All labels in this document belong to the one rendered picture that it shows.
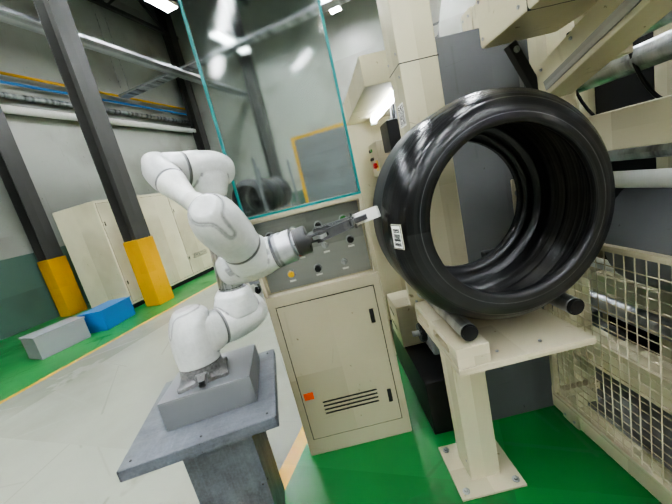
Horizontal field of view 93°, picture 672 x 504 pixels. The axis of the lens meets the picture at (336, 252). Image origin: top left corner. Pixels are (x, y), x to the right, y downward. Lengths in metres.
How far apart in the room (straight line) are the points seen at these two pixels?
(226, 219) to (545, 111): 0.73
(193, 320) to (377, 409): 1.04
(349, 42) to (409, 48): 9.81
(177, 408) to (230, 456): 0.28
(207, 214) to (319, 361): 1.13
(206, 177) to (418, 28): 0.86
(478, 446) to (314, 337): 0.83
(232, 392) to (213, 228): 0.74
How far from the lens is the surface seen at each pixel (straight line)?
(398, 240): 0.76
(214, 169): 1.30
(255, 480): 1.52
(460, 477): 1.76
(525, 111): 0.87
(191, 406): 1.33
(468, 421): 1.56
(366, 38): 10.91
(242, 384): 1.27
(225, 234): 0.70
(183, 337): 1.29
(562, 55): 1.20
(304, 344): 1.61
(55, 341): 5.93
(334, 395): 1.76
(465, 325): 0.89
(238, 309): 1.35
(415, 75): 1.20
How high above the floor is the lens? 1.34
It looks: 12 degrees down
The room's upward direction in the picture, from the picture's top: 13 degrees counter-clockwise
